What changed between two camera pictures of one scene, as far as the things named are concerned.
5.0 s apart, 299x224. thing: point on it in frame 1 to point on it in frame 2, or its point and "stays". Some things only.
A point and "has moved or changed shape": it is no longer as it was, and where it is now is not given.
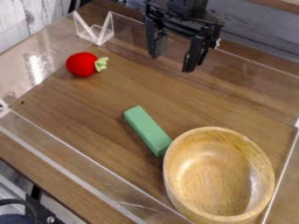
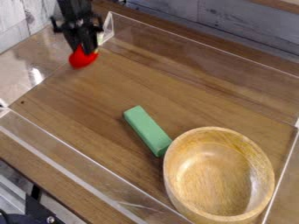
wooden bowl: (219, 176) stays
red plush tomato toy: (83, 64) has moved or changed shape
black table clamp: (44, 214) stays
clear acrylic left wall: (32, 59) stays
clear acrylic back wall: (250, 80) stays
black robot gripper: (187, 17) to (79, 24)
